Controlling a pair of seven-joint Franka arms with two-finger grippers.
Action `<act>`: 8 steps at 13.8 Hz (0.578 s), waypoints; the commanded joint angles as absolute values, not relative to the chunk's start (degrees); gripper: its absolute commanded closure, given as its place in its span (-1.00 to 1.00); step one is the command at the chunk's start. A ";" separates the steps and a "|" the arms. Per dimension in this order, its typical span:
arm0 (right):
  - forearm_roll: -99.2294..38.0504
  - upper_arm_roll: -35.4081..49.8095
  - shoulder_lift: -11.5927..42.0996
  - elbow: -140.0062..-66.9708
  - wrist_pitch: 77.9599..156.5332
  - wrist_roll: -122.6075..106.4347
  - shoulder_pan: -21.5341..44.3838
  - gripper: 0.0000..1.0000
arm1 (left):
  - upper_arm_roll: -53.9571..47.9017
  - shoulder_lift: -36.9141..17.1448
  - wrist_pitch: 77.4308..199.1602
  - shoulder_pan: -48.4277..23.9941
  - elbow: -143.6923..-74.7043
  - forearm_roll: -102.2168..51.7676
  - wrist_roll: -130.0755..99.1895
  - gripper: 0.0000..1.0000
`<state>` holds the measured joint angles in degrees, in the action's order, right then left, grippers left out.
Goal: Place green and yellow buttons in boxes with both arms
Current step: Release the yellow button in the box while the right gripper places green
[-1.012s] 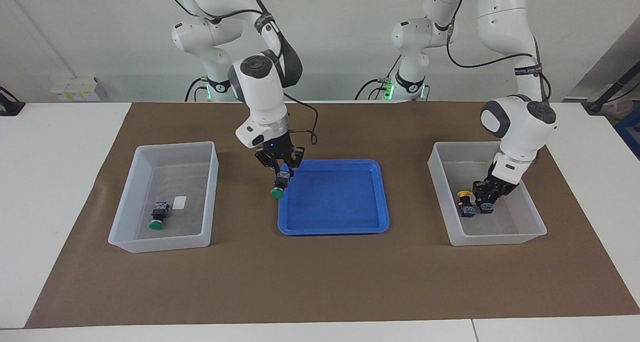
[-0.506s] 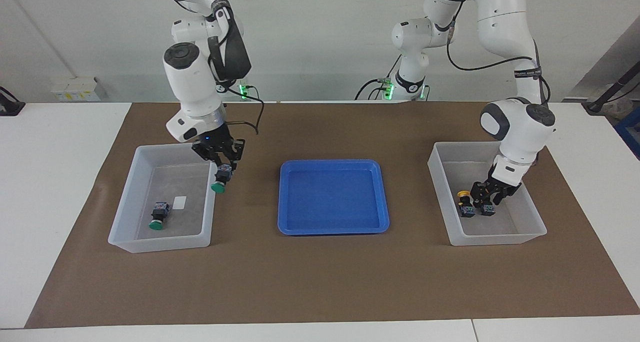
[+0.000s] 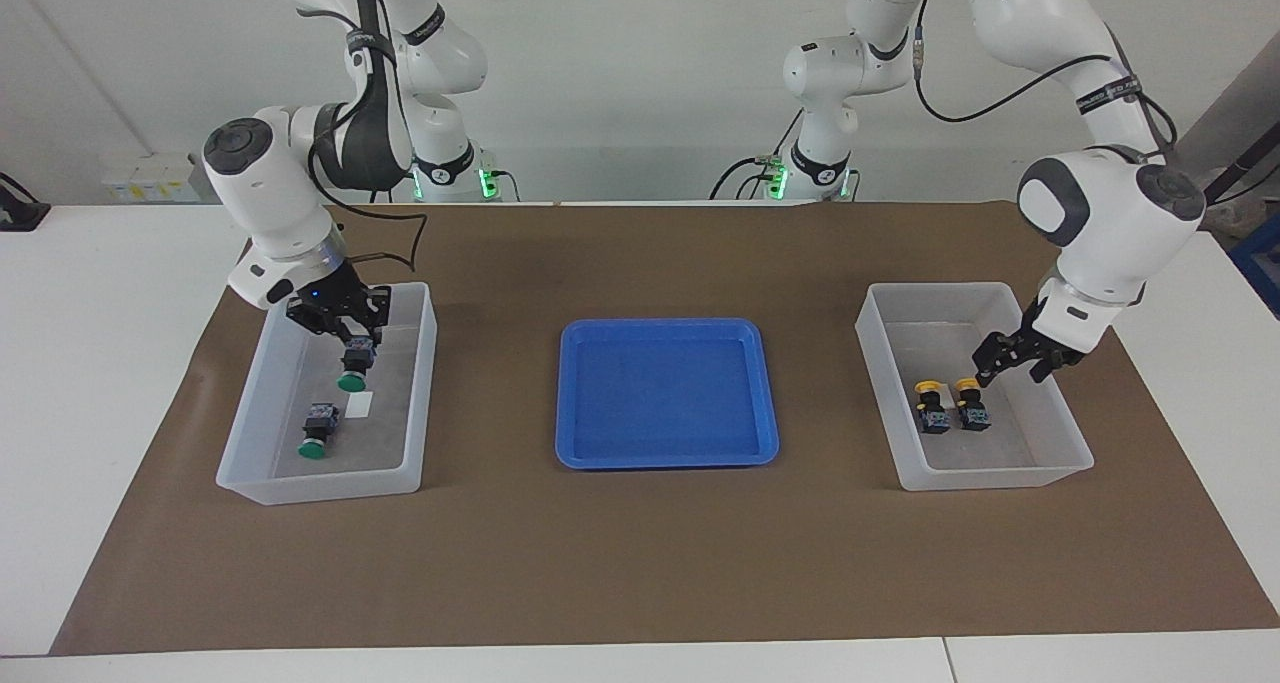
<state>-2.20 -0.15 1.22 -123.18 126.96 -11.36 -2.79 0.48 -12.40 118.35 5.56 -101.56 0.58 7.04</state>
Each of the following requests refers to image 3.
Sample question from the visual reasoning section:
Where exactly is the green push button switch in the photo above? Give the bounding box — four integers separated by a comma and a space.
298, 401, 341, 461
336, 335, 379, 394

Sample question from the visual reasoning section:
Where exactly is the yellow push button switch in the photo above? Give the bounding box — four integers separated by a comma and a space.
913, 379, 951, 435
952, 377, 992, 432

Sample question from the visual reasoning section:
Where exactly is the translucent white plastic box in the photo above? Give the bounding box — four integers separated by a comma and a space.
855, 282, 1095, 492
215, 282, 439, 507

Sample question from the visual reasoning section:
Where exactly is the row of white cartons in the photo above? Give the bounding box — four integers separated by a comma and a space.
100, 153, 206, 204

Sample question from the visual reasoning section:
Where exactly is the blue plastic crate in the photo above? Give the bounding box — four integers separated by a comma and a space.
1228, 213, 1280, 319

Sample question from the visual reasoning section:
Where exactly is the black stand pole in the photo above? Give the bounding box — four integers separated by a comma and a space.
1195, 123, 1280, 229

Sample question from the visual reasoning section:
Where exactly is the blue plastic tray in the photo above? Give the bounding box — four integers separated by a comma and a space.
555, 318, 781, 471

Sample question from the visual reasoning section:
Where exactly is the brown paper table mat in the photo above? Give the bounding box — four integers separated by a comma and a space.
50, 201, 1280, 656

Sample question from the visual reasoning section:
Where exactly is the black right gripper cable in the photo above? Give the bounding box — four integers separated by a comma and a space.
295, 0, 429, 272

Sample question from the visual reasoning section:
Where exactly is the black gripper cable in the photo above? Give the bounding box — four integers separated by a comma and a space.
908, 0, 1179, 154
295, 0, 429, 272

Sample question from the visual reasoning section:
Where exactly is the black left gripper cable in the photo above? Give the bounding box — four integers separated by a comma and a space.
908, 0, 1179, 154

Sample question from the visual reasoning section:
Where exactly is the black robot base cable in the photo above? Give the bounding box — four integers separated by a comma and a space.
710, 156, 776, 201

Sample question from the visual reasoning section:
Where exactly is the black clamp mount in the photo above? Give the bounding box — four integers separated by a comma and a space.
0, 171, 51, 232

